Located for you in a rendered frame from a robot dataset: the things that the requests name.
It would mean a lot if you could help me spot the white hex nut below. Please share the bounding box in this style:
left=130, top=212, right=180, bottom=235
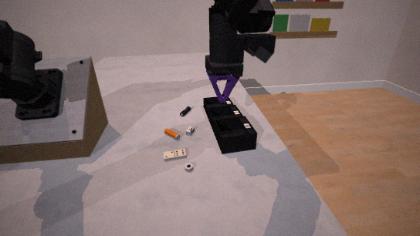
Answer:
left=185, top=164, right=193, bottom=172

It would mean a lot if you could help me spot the orange battery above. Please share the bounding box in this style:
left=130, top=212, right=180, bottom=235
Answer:
left=164, top=128, right=180, bottom=140

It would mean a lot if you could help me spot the cream domino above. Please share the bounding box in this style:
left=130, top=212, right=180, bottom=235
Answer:
left=164, top=149, right=186, bottom=161

